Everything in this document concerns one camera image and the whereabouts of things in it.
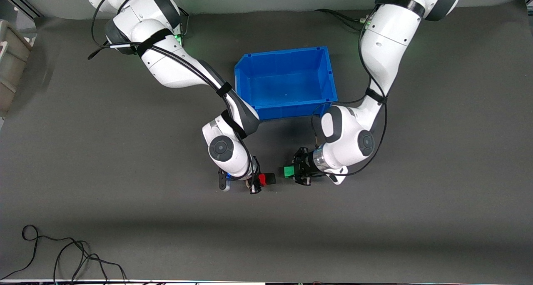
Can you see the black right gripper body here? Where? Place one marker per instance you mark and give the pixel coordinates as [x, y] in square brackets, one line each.
[255, 181]

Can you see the black cube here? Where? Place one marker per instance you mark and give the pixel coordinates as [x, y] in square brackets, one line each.
[270, 178]

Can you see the red cube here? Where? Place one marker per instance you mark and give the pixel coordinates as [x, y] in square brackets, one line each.
[262, 179]

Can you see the beige plastic crate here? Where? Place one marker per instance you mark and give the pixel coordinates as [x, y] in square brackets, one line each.
[10, 64]

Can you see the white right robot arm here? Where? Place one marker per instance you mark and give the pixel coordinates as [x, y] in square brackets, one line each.
[175, 70]

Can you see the green cube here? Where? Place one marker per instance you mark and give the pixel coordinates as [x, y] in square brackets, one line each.
[289, 172]

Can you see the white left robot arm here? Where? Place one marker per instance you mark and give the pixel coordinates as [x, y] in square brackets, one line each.
[387, 39]

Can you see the blue plastic bin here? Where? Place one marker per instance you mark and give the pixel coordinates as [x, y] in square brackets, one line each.
[287, 81]

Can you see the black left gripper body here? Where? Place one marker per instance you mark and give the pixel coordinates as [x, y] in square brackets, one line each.
[303, 164]

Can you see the aluminium frame rail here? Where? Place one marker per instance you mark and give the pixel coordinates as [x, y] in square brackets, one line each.
[21, 3]

